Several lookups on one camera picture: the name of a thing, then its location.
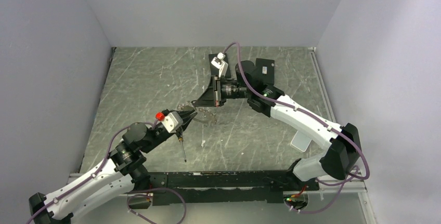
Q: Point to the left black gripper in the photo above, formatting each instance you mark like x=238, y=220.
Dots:
x=185, y=117

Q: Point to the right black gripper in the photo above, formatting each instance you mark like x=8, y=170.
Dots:
x=208, y=99

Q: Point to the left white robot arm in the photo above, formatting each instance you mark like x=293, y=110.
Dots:
x=121, y=170

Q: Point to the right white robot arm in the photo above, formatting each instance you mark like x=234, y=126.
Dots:
x=340, y=144

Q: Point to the yellow black screwdriver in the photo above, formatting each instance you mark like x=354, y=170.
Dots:
x=181, y=141

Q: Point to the left black box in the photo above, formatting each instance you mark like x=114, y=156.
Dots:
x=214, y=71

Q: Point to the right black box with label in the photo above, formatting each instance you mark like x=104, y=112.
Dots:
x=266, y=70

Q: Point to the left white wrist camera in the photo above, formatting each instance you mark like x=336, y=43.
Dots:
x=171, y=121

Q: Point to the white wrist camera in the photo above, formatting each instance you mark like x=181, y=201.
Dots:
x=171, y=121
x=220, y=64

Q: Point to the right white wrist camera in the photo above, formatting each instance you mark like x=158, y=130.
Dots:
x=220, y=64

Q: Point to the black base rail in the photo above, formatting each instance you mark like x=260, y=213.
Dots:
x=270, y=186

